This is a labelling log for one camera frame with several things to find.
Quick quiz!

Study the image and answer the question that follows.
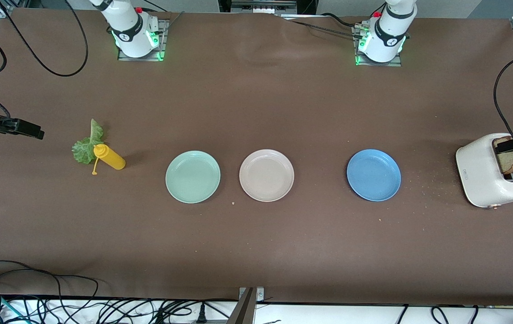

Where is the brown bread slice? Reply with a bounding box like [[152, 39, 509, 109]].
[[496, 136, 513, 175]]

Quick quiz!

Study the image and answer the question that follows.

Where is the green lettuce leaf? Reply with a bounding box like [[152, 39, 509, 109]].
[[72, 118, 104, 165]]

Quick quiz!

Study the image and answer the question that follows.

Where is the yellow mustard squeeze bottle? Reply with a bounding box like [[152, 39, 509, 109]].
[[92, 144, 127, 176]]

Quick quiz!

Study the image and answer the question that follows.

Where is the blue plate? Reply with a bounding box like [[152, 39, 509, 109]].
[[346, 149, 402, 202]]

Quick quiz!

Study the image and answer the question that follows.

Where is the green plate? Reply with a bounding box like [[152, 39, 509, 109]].
[[165, 150, 221, 204]]

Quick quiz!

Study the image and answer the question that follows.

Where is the beige plate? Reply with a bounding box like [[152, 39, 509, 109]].
[[239, 149, 295, 203]]

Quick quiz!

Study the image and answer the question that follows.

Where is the cream white toaster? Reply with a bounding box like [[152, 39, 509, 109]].
[[455, 133, 513, 209]]

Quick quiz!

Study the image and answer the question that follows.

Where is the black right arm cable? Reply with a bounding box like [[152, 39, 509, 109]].
[[0, 0, 89, 118]]

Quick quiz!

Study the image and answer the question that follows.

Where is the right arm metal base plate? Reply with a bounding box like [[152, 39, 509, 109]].
[[117, 18, 168, 62]]

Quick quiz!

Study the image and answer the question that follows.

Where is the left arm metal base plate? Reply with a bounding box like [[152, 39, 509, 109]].
[[354, 25, 403, 67]]

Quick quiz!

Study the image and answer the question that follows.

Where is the black base cable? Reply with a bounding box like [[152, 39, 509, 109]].
[[319, 13, 361, 28], [281, 18, 365, 41]]

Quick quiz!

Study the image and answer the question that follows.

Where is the black metal machine frame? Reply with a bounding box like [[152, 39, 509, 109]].
[[219, 0, 318, 14]]

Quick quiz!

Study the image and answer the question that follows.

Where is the grey metal table bracket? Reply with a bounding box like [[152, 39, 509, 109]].
[[227, 287, 266, 324]]

